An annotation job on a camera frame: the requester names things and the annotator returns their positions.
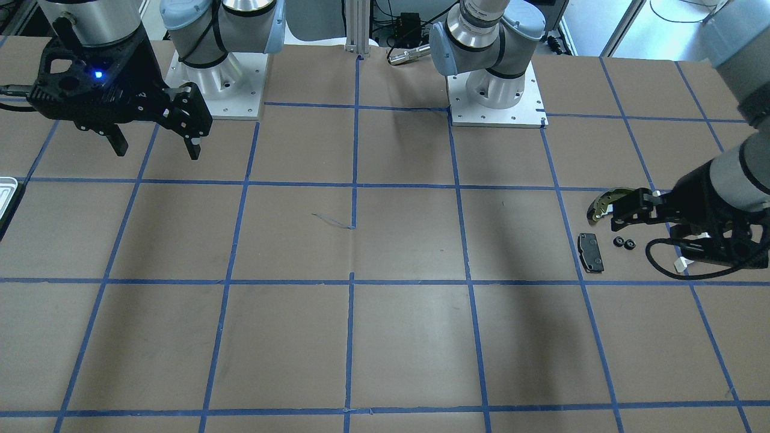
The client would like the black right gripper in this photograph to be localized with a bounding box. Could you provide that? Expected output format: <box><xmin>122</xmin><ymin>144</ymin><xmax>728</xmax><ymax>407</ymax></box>
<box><xmin>27</xmin><ymin>21</ymin><xmax>214</xmax><ymax>160</ymax></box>

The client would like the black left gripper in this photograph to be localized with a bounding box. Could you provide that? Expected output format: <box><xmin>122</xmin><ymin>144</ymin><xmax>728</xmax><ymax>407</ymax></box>
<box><xmin>611</xmin><ymin>159</ymin><xmax>768</xmax><ymax>269</ymax></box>

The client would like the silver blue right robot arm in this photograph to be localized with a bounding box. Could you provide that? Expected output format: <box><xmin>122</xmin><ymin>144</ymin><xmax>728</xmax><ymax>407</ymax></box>
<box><xmin>2</xmin><ymin>1</ymin><xmax>286</xmax><ymax>160</ymax></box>

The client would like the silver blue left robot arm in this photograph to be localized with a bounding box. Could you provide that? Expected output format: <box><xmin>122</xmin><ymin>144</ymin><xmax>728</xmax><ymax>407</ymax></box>
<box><xmin>428</xmin><ymin>1</ymin><xmax>768</xmax><ymax>280</ymax></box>

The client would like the silver metal tray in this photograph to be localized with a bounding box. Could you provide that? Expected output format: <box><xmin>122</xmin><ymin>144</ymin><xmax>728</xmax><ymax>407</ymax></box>
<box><xmin>1</xmin><ymin>176</ymin><xmax>22</xmax><ymax>226</ymax></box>

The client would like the olive green brake shoe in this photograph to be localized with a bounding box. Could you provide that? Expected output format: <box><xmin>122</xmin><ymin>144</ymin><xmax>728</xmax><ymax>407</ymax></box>
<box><xmin>587</xmin><ymin>187</ymin><xmax>635</xmax><ymax>225</ymax></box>

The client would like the black brake pad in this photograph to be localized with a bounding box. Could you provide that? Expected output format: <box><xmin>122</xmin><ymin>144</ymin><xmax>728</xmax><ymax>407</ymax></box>
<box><xmin>577</xmin><ymin>232</ymin><xmax>605</xmax><ymax>273</ymax></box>

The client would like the white curved plastic bracket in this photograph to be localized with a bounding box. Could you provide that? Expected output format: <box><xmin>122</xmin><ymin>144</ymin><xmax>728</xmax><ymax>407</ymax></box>
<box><xmin>653</xmin><ymin>191</ymin><xmax>692</xmax><ymax>273</ymax></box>

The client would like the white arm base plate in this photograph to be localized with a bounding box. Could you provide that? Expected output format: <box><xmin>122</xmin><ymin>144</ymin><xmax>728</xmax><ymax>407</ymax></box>
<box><xmin>446</xmin><ymin>63</ymin><xmax>549</xmax><ymax>128</ymax></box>

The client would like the aluminium frame post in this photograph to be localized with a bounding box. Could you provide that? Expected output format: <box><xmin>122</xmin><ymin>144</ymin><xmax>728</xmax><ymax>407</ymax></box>
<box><xmin>342</xmin><ymin>0</ymin><xmax>371</xmax><ymax>60</ymax></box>

